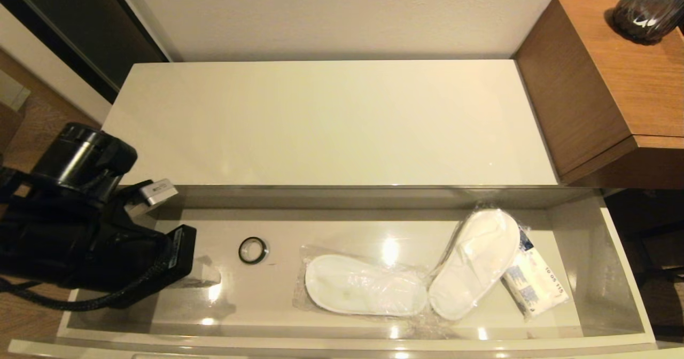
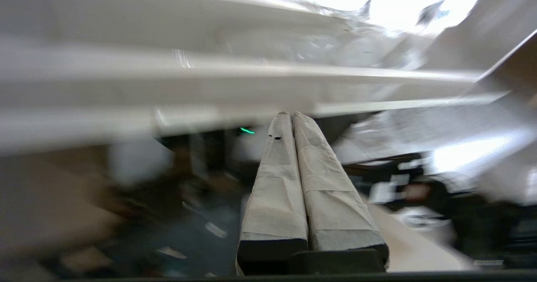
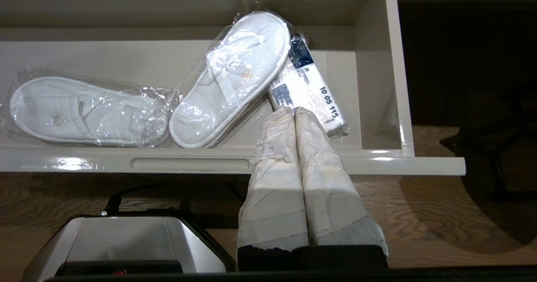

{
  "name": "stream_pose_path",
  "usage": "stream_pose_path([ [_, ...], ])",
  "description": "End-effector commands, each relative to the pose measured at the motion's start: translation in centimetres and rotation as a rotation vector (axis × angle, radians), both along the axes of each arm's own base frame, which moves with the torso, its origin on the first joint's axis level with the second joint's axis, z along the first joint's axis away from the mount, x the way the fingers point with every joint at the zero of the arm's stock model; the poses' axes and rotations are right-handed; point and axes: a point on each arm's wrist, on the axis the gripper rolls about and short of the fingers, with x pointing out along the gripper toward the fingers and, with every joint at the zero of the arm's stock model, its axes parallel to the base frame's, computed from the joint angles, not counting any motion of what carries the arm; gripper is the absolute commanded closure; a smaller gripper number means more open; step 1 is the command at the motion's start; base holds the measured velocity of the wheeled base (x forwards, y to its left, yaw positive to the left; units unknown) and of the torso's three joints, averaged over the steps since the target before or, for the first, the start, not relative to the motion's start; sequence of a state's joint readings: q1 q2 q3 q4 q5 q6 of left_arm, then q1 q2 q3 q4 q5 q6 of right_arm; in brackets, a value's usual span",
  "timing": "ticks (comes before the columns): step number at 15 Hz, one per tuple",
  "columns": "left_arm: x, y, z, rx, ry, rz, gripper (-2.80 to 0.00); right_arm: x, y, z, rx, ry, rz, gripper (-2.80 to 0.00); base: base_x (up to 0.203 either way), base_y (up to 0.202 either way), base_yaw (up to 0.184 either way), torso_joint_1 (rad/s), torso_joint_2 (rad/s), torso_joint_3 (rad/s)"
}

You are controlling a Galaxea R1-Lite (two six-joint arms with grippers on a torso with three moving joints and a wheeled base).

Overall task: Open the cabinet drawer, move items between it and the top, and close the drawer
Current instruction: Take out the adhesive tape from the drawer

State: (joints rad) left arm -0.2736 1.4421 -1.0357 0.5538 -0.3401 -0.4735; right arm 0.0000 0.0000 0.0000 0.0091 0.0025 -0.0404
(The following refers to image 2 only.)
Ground left gripper left finger wrapped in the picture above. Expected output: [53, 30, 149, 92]
[236, 112, 309, 275]

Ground left gripper right finger wrapped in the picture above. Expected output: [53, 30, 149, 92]
[293, 112, 388, 270]

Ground white slippers in plastic bag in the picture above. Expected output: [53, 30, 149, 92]
[218, 0, 491, 71]

